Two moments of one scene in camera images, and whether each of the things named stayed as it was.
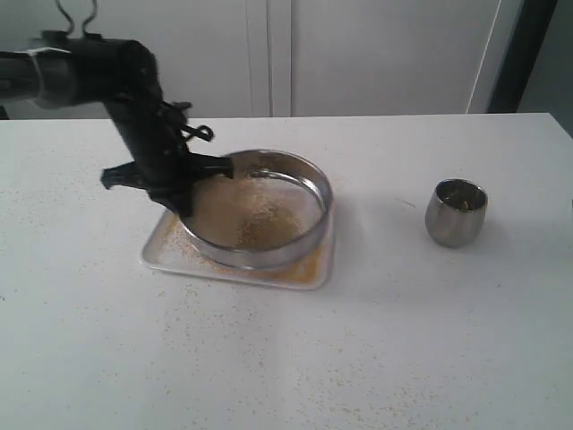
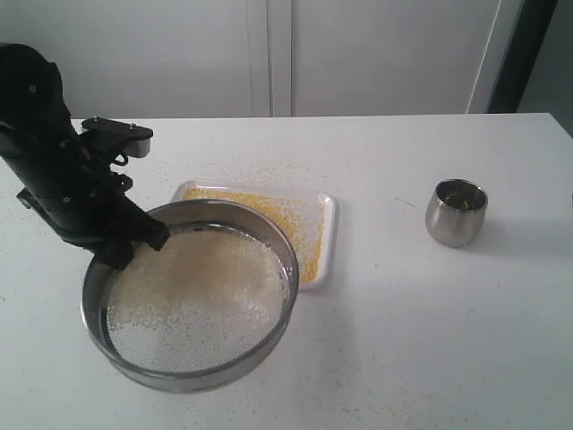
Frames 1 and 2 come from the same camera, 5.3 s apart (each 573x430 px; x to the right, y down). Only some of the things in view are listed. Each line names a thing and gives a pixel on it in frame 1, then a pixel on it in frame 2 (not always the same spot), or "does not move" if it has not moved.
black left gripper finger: x=174 y=193 to x=116 y=254
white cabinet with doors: x=293 y=58 does not move
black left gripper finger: x=191 y=167 to x=141 y=226
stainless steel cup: x=455 y=212 does not move
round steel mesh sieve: x=275 y=210 to x=200 y=313
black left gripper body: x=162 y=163 to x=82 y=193
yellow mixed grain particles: x=268 y=225 to x=210 y=296
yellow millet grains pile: x=305 y=269 to x=301 y=219
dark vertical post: x=525 y=40 does not move
